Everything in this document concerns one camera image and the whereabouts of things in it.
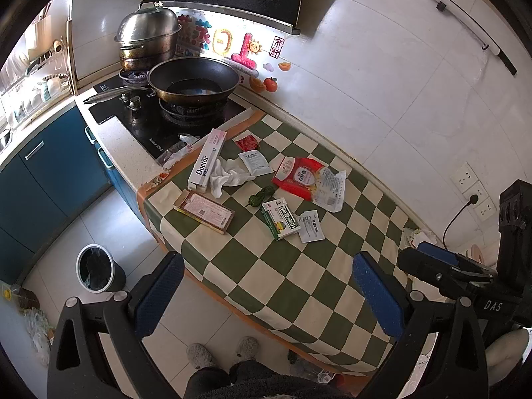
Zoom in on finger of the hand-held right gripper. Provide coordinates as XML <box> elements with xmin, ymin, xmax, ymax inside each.
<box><xmin>396</xmin><ymin>248</ymin><xmax>472</xmax><ymax>298</ymax></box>
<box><xmin>417</xmin><ymin>241</ymin><xmax>497</xmax><ymax>275</ymax></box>

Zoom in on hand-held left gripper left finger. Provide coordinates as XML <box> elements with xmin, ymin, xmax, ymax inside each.
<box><xmin>47</xmin><ymin>251</ymin><xmax>186</xmax><ymax>399</ymax></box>

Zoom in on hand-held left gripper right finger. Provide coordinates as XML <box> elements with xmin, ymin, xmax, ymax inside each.
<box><xmin>352</xmin><ymin>251</ymin><xmax>491</xmax><ymax>399</ymax></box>

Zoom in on white round waste bin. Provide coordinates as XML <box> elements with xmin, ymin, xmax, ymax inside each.
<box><xmin>76</xmin><ymin>244</ymin><xmax>126</xmax><ymax>293</ymax></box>

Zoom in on brown pink box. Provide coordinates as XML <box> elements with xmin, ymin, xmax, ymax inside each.
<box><xmin>173</xmin><ymin>190</ymin><xmax>236</xmax><ymax>235</ymax></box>

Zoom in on red white plastic bag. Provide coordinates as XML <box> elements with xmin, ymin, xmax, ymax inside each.
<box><xmin>272</xmin><ymin>157</ymin><xmax>347</xmax><ymax>212</ymax></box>

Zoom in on clear plastic wrapper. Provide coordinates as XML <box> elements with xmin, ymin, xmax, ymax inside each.
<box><xmin>156</xmin><ymin>135</ymin><xmax>200</xmax><ymax>169</ymax></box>

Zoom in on white sachet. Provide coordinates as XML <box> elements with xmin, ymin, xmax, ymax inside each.
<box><xmin>298</xmin><ymin>210</ymin><xmax>326</xmax><ymax>244</ymax></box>
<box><xmin>238</xmin><ymin>151</ymin><xmax>273</xmax><ymax>176</ymax></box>

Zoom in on person's right forearm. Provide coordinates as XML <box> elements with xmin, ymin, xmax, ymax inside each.
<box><xmin>484</xmin><ymin>328</ymin><xmax>532</xmax><ymax>383</ymax></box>

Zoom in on crumpled white bag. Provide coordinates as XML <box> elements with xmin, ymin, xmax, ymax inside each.
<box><xmin>409</xmin><ymin>228</ymin><xmax>442</xmax><ymax>251</ymax></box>

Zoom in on black bin liner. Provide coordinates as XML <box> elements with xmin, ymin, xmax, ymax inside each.
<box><xmin>80</xmin><ymin>248</ymin><xmax>112</xmax><ymax>288</ymax></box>

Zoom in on grey fuzzy slipper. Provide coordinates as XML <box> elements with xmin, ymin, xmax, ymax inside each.
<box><xmin>186</xmin><ymin>343</ymin><xmax>217</xmax><ymax>370</ymax></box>
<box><xmin>236</xmin><ymin>336</ymin><xmax>259</xmax><ymax>362</ymax></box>

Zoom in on clear plastic bottle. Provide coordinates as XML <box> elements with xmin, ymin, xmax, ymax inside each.
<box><xmin>289</xmin><ymin>351</ymin><xmax>345</xmax><ymax>387</ymax></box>

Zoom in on green white checkered tablecloth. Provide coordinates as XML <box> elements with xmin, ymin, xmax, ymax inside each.
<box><xmin>137</xmin><ymin>110</ymin><xmax>420</xmax><ymax>377</ymax></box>

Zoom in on blue stove cabinet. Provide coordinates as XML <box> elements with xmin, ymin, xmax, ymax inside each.
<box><xmin>85</xmin><ymin>127</ymin><xmax>144</xmax><ymax>225</ymax></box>

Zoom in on green white medicine box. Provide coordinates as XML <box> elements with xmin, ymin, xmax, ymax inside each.
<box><xmin>261</xmin><ymin>198</ymin><xmax>301</xmax><ymax>241</ymax></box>

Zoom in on pile of plastic bags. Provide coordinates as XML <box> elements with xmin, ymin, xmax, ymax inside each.
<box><xmin>23</xmin><ymin>308</ymin><xmax>55</xmax><ymax>366</ymax></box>

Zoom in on person's dark trouser legs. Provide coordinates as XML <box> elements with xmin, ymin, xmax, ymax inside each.
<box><xmin>187</xmin><ymin>359</ymin><xmax>345</xmax><ymax>399</ymax></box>

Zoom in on crumpled white tissue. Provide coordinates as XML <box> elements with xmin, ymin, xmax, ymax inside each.
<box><xmin>210</xmin><ymin>159</ymin><xmax>256</xmax><ymax>198</ymax></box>

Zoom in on cooking oil bottle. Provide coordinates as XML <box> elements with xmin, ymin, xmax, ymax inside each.
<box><xmin>2</xmin><ymin>285</ymin><xmax>40</xmax><ymax>312</ymax></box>

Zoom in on dark green pepper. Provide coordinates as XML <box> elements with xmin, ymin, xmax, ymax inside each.
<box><xmin>248</xmin><ymin>186</ymin><xmax>276</xmax><ymax>207</ymax></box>

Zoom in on long white toothpaste box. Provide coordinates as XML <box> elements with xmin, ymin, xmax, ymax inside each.
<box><xmin>188</xmin><ymin>129</ymin><xmax>228</xmax><ymax>194</ymax></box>

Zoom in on blue sink cabinet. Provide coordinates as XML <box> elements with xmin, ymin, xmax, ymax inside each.
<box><xmin>0</xmin><ymin>106</ymin><xmax>113</xmax><ymax>283</ymax></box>

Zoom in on black glass gas stove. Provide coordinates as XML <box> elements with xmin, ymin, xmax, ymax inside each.
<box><xmin>88</xmin><ymin>77</ymin><xmax>248</xmax><ymax>161</ymax></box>

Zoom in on small red sachet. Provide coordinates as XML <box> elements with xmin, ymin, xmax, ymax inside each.
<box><xmin>233</xmin><ymin>131</ymin><xmax>260</xmax><ymax>152</ymax></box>

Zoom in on black wok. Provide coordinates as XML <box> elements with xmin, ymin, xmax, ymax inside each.
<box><xmin>83</xmin><ymin>58</ymin><xmax>241</xmax><ymax>106</ymax></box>

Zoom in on dish rack with dishes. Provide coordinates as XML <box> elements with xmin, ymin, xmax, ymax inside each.
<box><xmin>0</xmin><ymin>8</ymin><xmax>79</xmax><ymax>127</ymax></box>

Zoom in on steel steamer pot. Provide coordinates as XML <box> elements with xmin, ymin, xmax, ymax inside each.
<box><xmin>114</xmin><ymin>0</ymin><xmax>183</xmax><ymax>71</ymax></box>

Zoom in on black plug with cable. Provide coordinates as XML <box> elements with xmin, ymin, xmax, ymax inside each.
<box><xmin>443</xmin><ymin>193</ymin><xmax>478</xmax><ymax>250</ymax></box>

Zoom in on white wall socket panel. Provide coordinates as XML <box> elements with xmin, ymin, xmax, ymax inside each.
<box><xmin>452</xmin><ymin>162</ymin><xmax>497</xmax><ymax>223</ymax></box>

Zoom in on black wall rail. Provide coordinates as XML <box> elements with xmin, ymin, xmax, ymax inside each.
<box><xmin>441</xmin><ymin>0</ymin><xmax>518</xmax><ymax>76</ymax></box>

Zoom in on orange fruit wall stickers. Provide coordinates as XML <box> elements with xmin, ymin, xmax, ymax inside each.
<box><xmin>249</xmin><ymin>76</ymin><xmax>278</xmax><ymax>93</ymax></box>

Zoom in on white wall rail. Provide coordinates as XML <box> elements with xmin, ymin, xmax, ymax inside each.
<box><xmin>424</xmin><ymin>0</ymin><xmax>499</xmax><ymax>56</ymax></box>

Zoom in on colourful character wall stickers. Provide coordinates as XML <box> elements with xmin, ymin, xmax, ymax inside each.
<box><xmin>177</xmin><ymin>12</ymin><xmax>292</xmax><ymax>76</ymax></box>

